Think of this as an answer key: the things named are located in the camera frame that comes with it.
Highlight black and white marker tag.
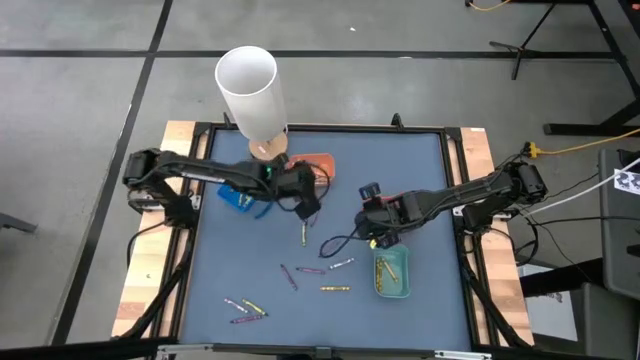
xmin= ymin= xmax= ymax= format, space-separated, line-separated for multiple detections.
xmin=613 ymin=168 xmax=640 ymax=196

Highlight round wooden lamp base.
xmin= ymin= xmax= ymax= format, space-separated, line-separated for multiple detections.
xmin=248 ymin=130 xmax=290 ymax=162

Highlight teal plastic bin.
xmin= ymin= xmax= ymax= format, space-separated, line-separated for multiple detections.
xmin=373 ymin=243 xmax=413 ymax=300

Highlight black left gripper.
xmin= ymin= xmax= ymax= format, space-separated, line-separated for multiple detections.
xmin=272 ymin=159 xmax=322 ymax=221

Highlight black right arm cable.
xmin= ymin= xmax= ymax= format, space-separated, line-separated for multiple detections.
xmin=318 ymin=225 xmax=362 ymax=260

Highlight yellow power cable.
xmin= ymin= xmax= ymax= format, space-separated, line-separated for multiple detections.
xmin=465 ymin=0 xmax=512 ymax=12
xmin=537 ymin=127 xmax=640 ymax=156

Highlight black cable conduit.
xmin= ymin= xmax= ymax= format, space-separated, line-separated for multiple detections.
xmin=457 ymin=234 xmax=534 ymax=350
xmin=119 ymin=239 xmax=197 ymax=341

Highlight red plastic basket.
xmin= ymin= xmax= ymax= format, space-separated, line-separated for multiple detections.
xmin=369 ymin=194 xmax=424 ymax=235

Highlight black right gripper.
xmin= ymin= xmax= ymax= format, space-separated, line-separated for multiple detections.
xmin=355 ymin=194 xmax=416 ymax=251

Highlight blue plastic strip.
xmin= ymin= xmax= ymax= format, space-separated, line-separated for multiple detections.
xmin=253 ymin=197 xmax=276 ymax=220

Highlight dark box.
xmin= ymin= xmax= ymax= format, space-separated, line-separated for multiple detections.
xmin=519 ymin=257 xmax=640 ymax=360

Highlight grey cabinet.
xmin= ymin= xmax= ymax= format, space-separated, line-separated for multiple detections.
xmin=598 ymin=147 xmax=640 ymax=301

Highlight light wooden side board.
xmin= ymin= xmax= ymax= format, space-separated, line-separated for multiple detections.
xmin=447 ymin=126 xmax=535 ymax=347
xmin=110 ymin=119 xmax=211 ymax=339

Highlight black power cable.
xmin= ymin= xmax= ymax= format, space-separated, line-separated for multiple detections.
xmin=527 ymin=214 xmax=640 ymax=227

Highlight black tripod stand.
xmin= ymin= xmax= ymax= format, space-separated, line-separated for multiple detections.
xmin=488 ymin=0 xmax=640 ymax=137

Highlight grey furniture foot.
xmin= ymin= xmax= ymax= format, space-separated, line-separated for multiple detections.
xmin=0 ymin=211 xmax=39 ymax=235

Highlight white cable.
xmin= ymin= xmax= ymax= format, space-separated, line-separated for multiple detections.
xmin=519 ymin=158 xmax=640 ymax=220

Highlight white cylindrical lamp shade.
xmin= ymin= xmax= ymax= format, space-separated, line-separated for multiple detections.
xmin=214 ymin=45 xmax=289 ymax=143

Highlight black table frame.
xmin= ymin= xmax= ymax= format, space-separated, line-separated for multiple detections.
xmin=152 ymin=121 xmax=501 ymax=359

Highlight orange plastic bin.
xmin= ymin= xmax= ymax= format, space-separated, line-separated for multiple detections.
xmin=289 ymin=152 xmax=337 ymax=189

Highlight blue plastic basket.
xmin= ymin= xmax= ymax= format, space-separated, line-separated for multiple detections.
xmin=217 ymin=183 xmax=257 ymax=214

